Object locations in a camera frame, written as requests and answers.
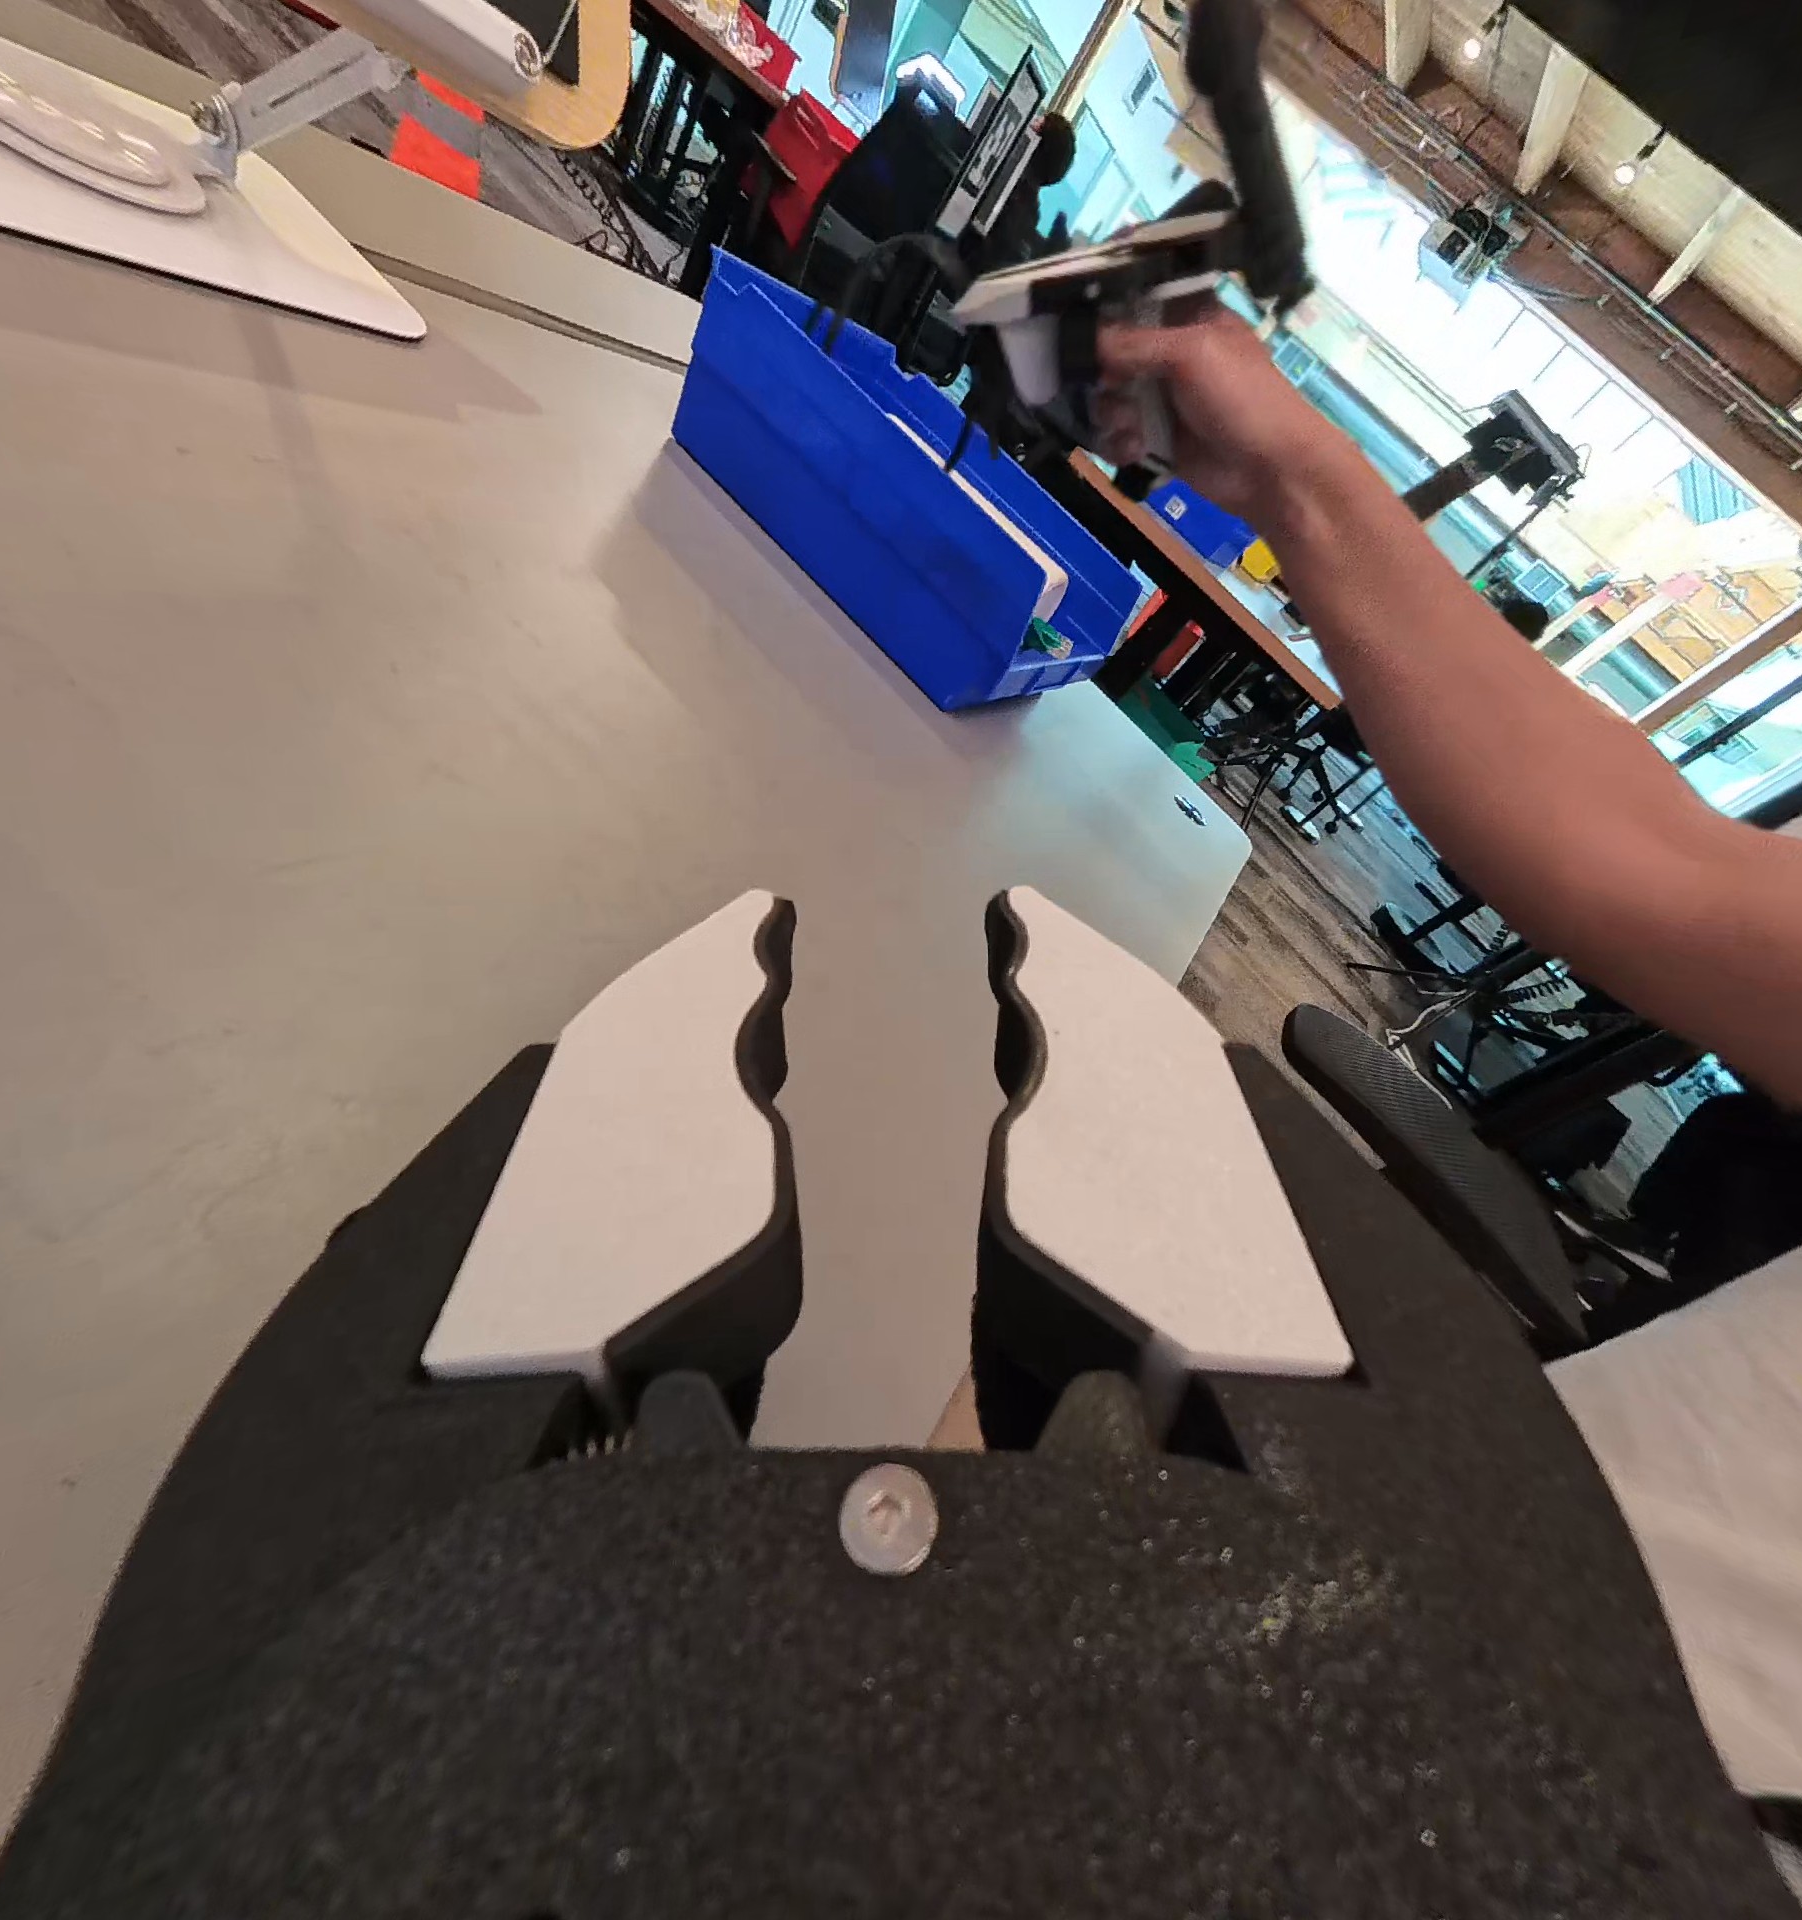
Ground wooden desk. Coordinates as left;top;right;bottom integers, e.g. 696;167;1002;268
1070;449;1344;713

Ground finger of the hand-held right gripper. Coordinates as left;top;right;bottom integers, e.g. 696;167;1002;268
1105;368;1184;471
950;215;1233;414

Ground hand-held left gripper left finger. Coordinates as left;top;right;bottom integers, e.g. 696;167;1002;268
421;886;799;1445

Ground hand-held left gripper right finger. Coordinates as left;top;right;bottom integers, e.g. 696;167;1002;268
976;886;1360;1445

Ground blue plastic bin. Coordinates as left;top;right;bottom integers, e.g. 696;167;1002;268
1143;477;1264;553
675;244;1143;713

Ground orange traffic cone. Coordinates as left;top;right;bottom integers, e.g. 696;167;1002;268
389;71;488;198

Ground person's right forearm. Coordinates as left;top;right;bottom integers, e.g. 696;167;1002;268
1264;432;1802;1134

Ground person's right hand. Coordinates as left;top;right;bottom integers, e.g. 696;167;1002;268
1096;305;1347;520

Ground white bottle with black cap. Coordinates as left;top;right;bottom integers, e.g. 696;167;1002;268
879;414;1070;618

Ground red storage crate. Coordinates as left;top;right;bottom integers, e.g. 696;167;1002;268
758;89;863;244

